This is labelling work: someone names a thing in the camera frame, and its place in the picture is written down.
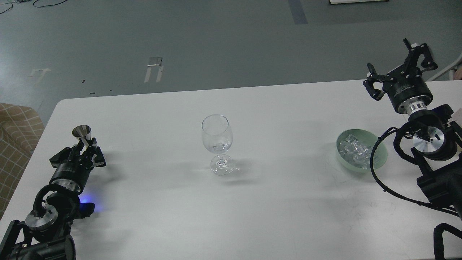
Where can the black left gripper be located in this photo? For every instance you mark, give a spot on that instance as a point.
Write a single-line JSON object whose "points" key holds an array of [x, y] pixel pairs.
{"points": [[72, 170]]}

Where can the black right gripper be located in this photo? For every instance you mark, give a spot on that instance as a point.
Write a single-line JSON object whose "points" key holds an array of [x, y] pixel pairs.
{"points": [[409, 88]]}

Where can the steel double jigger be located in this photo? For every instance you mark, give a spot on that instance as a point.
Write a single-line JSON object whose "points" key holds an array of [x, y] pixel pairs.
{"points": [[83, 134]]}

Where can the clear ice cubes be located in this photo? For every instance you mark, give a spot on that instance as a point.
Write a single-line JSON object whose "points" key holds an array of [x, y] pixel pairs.
{"points": [[355, 152]]}

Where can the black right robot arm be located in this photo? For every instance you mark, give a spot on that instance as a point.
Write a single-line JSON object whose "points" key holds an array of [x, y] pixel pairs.
{"points": [[430, 139]]}

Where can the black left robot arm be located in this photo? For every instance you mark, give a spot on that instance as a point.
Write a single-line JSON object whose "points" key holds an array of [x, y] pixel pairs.
{"points": [[45, 234]]}

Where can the clear wine glass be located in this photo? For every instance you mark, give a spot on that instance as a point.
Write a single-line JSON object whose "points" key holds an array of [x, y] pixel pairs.
{"points": [[217, 138]]}

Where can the beige checkered sofa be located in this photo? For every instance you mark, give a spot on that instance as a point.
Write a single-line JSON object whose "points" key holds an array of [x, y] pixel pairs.
{"points": [[20, 131]]}

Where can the green bowl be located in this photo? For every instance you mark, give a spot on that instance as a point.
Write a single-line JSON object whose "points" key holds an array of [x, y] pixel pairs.
{"points": [[380, 154]]}

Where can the white board on floor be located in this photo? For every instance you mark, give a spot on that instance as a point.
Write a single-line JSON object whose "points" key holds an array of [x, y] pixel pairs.
{"points": [[338, 2]]}

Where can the white chair frame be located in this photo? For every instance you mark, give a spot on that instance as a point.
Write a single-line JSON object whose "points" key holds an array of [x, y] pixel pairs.
{"points": [[453, 70]]}

